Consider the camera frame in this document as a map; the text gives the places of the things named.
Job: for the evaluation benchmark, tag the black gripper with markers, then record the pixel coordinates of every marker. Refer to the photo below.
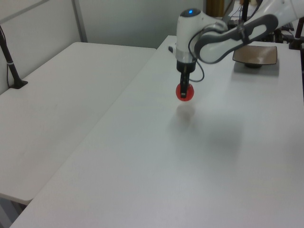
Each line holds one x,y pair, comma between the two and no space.
185,66

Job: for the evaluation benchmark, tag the red ball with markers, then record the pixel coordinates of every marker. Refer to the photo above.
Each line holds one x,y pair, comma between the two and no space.
190,93

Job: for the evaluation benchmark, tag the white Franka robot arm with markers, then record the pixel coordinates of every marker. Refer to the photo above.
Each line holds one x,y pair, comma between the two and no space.
187,31

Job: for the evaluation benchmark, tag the brown square ceramic plate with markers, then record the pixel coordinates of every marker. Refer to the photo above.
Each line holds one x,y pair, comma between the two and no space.
257,54

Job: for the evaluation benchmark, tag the thin dark upright pole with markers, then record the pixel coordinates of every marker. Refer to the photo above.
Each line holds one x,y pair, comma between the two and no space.
245,10

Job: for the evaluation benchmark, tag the dark clamp stand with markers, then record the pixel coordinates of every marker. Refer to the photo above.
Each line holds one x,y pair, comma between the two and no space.
297,40

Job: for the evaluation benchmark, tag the black pole with base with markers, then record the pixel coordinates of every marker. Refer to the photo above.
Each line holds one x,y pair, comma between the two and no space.
12,69

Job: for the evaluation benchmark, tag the grey aluminium partition post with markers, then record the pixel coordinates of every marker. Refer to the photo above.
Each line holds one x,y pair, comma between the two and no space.
79,21

